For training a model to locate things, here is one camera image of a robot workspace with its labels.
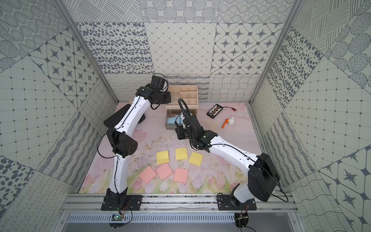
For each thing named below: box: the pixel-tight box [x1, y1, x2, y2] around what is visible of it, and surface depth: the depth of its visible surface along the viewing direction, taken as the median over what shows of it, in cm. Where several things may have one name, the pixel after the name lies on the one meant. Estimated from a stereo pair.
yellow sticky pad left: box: [156, 150, 170, 165], surface depth 92 cm
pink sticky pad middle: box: [155, 162, 174, 181], surface depth 86 cm
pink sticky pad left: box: [139, 165, 157, 185], surface depth 85 cm
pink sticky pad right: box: [172, 167, 189, 184], surface depth 85 cm
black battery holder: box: [206, 103, 238, 119], surface depth 117 cm
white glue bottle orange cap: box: [221, 116, 235, 129], surface depth 109 cm
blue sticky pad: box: [167, 115, 179, 124], surface depth 89 cm
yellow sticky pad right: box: [188, 151, 204, 167], surface depth 92 cm
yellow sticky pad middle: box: [175, 147, 188, 160], surface depth 93 cm
